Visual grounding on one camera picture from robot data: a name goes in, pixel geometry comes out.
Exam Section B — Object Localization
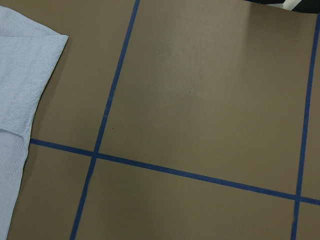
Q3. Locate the light blue striped shirt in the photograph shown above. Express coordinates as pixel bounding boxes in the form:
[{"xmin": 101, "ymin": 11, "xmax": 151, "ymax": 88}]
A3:
[{"xmin": 0, "ymin": 6, "xmax": 68, "ymax": 237}]

